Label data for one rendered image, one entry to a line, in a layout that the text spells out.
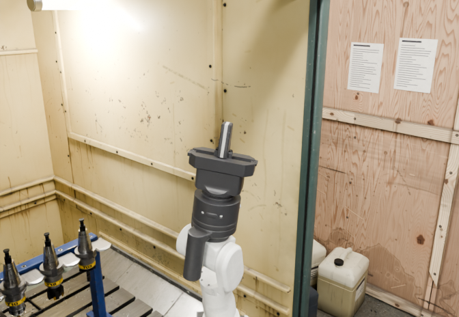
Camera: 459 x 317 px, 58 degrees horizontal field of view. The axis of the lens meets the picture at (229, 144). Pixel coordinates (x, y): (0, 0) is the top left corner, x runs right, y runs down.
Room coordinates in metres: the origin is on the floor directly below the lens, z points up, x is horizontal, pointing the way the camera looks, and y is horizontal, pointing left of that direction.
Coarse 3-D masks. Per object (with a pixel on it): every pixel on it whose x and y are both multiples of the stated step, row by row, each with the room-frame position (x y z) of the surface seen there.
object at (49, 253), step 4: (44, 244) 1.04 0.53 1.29; (52, 244) 1.04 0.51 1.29; (44, 248) 1.03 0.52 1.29; (48, 248) 1.03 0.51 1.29; (52, 248) 1.04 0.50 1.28; (44, 252) 1.03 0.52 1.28; (48, 252) 1.03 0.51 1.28; (52, 252) 1.03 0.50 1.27; (44, 256) 1.03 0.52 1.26; (48, 256) 1.03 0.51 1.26; (52, 256) 1.03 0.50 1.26; (56, 256) 1.04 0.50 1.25; (44, 260) 1.03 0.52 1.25; (48, 260) 1.02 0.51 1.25; (52, 260) 1.03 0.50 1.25; (56, 260) 1.04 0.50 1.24; (44, 264) 1.02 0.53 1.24; (48, 264) 1.02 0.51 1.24; (52, 264) 1.03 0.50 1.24; (56, 264) 1.03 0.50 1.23; (44, 268) 1.02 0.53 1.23; (48, 268) 1.02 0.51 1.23; (52, 268) 1.02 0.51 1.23
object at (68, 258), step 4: (68, 252) 1.12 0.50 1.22; (60, 256) 1.10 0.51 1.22; (64, 256) 1.10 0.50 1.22; (68, 256) 1.10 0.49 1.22; (72, 256) 1.10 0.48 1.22; (76, 256) 1.10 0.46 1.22; (64, 260) 1.08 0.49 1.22; (68, 260) 1.08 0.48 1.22; (72, 260) 1.08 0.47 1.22; (76, 260) 1.08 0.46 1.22; (80, 260) 1.08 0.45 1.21; (64, 264) 1.06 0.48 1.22; (68, 264) 1.06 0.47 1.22; (72, 264) 1.06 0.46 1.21; (76, 264) 1.07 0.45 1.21
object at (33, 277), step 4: (36, 268) 1.04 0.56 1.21; (28, 272) 1.02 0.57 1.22; (32, 272) 1.02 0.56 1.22; (36, 272) 1.02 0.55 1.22; (24, 276) 1.00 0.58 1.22; (28, 276) 1.00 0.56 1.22; (32, 276) 1.00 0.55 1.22; (36, 276) 1.00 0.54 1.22; (40, 276) 1.00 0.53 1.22; (44, 276) 1.00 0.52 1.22; (28, 280) 0.98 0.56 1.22; (32, 280) 0.98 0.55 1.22; (36, 280) 0.98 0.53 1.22; (40, 280) 0.98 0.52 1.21; (28, 284) 0.97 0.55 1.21; (32, 284) 0.97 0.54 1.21
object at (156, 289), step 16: (112, 256) 1.68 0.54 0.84; (128, 256) 1.64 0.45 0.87; (112, 272) 1.59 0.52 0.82; (128, 272) 1.57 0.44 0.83; (144, 272) 1.55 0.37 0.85; (160, 272) 1.50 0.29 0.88; (128, 288) 1.49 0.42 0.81; (144, 288) 1.47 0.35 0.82; (160, 288) 1.45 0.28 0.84; (176, 288) 1.43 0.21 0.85; (160, 304) 1.38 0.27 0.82; (176, 304) 1.36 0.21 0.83; (192, 304) 1.35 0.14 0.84
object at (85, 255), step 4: (92, 244) 1.15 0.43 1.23; (76, 248) 1.13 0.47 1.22; (76, 252) 1.11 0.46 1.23; (88, 252) 1.11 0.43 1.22; (92, 252) 1.12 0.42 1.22; (80, 256) 1.10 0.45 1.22; (84, 256) 1.10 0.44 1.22; (88, 256) 1.10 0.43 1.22; (92, 256) 1.12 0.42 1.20; (84, 260) 1.10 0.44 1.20; (88, 260) 1.10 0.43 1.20
